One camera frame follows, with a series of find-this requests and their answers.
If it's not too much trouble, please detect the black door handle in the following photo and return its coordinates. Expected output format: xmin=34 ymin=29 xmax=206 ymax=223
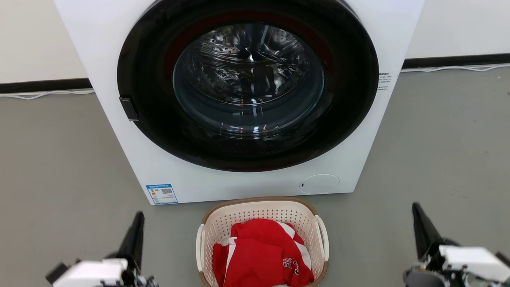
xmin=119 ymin=97 xmax=140 ymax=122

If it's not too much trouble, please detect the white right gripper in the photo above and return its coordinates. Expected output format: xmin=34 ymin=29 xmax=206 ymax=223
xmin=404 ymin=203 xmax=510 ymax=287

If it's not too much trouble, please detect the black baseboard strip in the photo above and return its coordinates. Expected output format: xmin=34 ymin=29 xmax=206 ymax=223
xmin=402 ymin=53 xmax=510 ymax=69
xmin=0 ymin=78 xmax=93 ymax=94

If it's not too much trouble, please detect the blue energy label sticker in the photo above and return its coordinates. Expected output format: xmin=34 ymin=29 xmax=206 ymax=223
xmin=146 ymin=184 xmax=179 ymax=205

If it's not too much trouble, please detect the round white filter cover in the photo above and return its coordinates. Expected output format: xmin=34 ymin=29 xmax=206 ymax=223
xmin=299 ymin=174 xmax=340 ymax=195

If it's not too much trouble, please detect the small printed text sticker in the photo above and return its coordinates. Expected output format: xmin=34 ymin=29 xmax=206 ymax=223
xmin=377 ymin=72 xmax=393 ymax=92

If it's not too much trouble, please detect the round black washer door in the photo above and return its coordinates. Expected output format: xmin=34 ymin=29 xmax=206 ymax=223
xmin=117 ymin=0 xmax=379 ymax=173

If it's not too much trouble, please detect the red and white garment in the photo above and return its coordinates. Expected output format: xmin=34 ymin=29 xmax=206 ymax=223
xmin=212 ymin=218 xmax=315 ymax=287

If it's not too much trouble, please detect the steel washer drum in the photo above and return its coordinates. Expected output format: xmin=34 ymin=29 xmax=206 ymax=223
xmin=173 ymin=23 xmax=325 ymax=138

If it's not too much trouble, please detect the white floor cable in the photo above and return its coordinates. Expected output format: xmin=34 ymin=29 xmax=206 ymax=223
xmin=0 ymin=89 xmax=95 ymax=100
xmin=400 ymin=63 xmax=510 ymax=73

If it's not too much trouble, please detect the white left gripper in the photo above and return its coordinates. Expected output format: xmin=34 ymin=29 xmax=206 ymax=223
xmin=45 ymin=212 xmax=159 ymax=287

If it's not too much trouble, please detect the white front-load washing machine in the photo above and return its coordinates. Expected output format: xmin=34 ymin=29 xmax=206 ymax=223
xmin=54 ymin=0 xmax=425 ymax=206

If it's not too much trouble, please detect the cream plastic laundry basket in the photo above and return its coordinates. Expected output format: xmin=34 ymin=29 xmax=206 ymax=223
xmin=196 ymin=197 xmax=330 ymax=287

